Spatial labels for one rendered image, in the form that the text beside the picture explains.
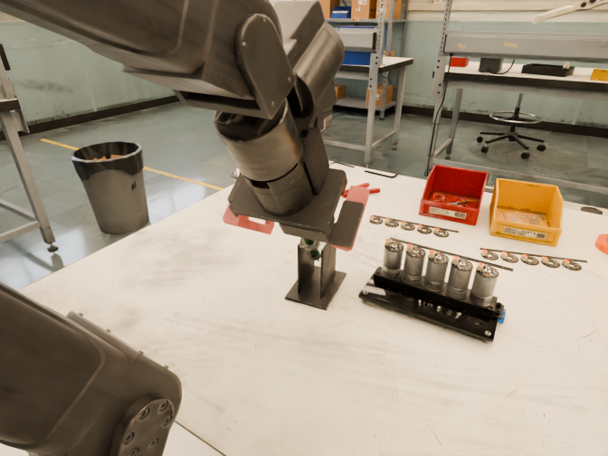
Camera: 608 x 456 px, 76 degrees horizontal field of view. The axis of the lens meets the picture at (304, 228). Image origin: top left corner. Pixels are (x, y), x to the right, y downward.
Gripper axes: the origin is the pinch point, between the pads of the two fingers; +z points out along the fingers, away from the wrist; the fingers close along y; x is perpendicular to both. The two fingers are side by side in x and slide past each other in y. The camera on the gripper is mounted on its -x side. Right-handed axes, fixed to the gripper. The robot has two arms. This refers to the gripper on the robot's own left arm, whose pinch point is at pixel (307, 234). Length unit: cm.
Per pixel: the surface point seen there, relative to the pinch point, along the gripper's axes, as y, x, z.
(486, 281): -20.0, -1.9, 7.0
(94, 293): 26.6, 13.3, 3.3
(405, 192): -5.1, -27.8, 31.4
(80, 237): 169, -23, 119
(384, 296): -9.0, 1.8, 9.8
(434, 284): -14.5, -1.1, 9.4
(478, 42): -9, -196, 126
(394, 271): -9.5, -1.7, 9.9
